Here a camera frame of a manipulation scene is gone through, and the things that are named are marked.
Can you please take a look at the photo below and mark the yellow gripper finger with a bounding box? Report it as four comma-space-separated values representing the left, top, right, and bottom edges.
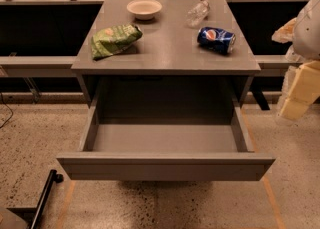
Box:
278, 61, 320, 121

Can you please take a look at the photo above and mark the grey drawer cabinet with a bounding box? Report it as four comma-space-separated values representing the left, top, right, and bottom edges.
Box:
72, 0, 260, 101

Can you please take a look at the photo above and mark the black floor cable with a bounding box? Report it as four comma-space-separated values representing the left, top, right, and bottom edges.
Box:
0, 92, 14, 129

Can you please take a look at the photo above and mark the green chip bag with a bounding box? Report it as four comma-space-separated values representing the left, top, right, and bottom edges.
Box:
90, 24, 143, 60

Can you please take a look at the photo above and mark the blue pepsi can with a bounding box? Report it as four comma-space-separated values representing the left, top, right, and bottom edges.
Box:
197, 27, 236, 54

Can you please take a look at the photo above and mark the white bowl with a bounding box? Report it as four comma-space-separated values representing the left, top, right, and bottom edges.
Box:
127, 0, 162, 20

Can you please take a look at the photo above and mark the black cart leg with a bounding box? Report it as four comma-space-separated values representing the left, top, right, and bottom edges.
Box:
6, 169, 64, 229

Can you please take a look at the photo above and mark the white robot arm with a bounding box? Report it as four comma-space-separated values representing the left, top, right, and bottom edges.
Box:
279, 0, 320, 121

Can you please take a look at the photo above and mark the grey top drawer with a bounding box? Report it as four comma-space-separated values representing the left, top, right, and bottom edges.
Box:
57, 79, 275, 181

